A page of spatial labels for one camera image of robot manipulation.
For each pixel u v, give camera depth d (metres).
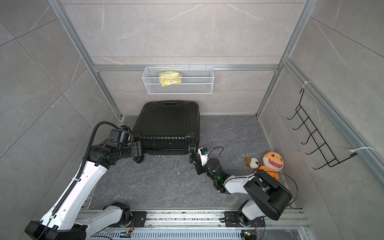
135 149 0.66
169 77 0.87
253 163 0.91
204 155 0.74
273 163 0.86
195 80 1.00
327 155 0.62
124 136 0.56
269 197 0.43
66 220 0.37
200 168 0.76
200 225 0.73
